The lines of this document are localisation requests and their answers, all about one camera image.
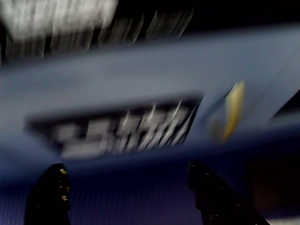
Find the gold cupboard door handle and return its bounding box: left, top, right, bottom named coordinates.
left=210, top=79, right=247, bottom=143

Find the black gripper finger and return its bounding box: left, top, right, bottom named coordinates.
left=186, top=160, right=270, bottom=225
left=23, top=162, right=72, bottom=225

